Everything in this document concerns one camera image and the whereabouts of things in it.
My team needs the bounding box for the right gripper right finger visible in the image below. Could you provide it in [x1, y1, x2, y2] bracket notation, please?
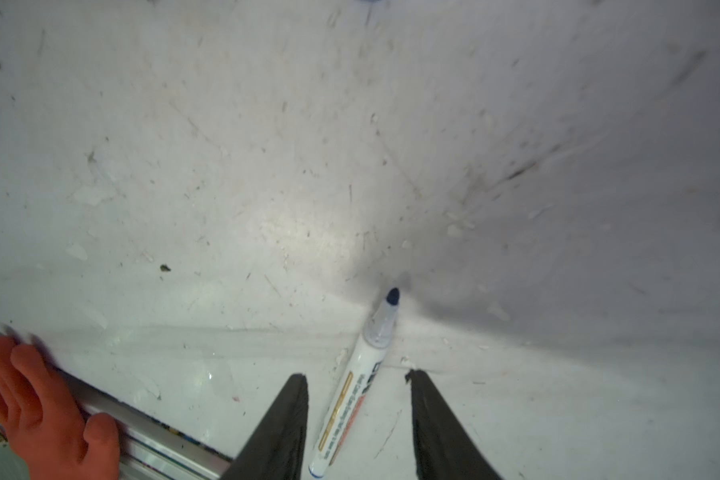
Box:
[405, 370, 501, 480]

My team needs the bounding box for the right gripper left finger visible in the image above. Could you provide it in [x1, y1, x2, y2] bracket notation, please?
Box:
[220, 374, 309, 480]

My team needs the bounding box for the orange rubber glove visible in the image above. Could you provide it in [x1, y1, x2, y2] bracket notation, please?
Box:
[0, 336, 121, 480]

